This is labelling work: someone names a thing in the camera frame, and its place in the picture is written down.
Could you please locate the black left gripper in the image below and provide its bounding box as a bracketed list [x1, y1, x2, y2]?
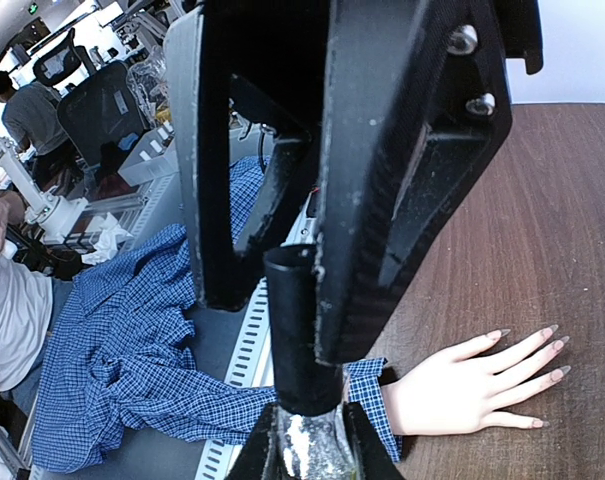
[496, 0, 543, 75]

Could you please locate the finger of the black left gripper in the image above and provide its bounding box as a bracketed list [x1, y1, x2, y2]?
[315, 1, 512, 364]
[164, 1, 317, 311]

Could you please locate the mannequin hand with painted nails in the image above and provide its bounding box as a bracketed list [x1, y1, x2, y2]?
[381, 325, 571, 436]

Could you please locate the black office chair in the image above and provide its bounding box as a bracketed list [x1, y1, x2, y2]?
[33, 28, 147, 166]

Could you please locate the clear nail polish bottle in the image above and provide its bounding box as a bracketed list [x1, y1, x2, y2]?
[276, 405, 359, 479]

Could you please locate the blue checkered shirt sleeve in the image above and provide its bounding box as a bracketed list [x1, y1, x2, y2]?
[31, 154, 403, 475]

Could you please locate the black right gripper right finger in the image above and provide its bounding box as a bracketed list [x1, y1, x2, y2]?
[343, 402, 404, 480]

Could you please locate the small white desktop robot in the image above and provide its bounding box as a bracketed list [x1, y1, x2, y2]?
[0, 137, 89, 244]

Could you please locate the person in white shirt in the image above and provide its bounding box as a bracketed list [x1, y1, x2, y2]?
[0, 190, 73, 414]

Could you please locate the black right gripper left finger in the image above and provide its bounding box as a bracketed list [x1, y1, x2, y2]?
[225, 403, 282, 480]

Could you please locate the person in grey shirt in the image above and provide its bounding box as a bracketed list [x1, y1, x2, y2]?
[0, 71, 83, 189]

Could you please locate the slotted aluminium base rail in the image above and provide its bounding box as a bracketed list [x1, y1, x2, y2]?
[194, 277, 278, 480]

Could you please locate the clear acrylic rack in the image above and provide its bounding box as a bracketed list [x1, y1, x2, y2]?
[118, 121, 178, 187]

